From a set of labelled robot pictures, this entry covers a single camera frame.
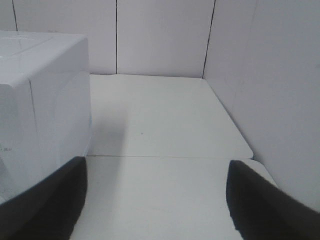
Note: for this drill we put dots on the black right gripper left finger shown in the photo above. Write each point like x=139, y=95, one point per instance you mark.
x=50, y=209

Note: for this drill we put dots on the white microwave oven body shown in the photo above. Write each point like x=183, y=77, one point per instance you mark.
x=45, y=106

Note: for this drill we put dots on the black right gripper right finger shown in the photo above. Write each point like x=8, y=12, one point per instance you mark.
x=261, y=211

